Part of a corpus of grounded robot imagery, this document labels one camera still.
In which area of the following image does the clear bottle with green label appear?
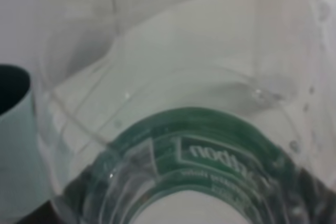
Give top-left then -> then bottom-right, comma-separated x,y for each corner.
36,0 -> 335,223

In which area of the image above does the teal green cup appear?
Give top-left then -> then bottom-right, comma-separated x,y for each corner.
1,64 -> 50,221

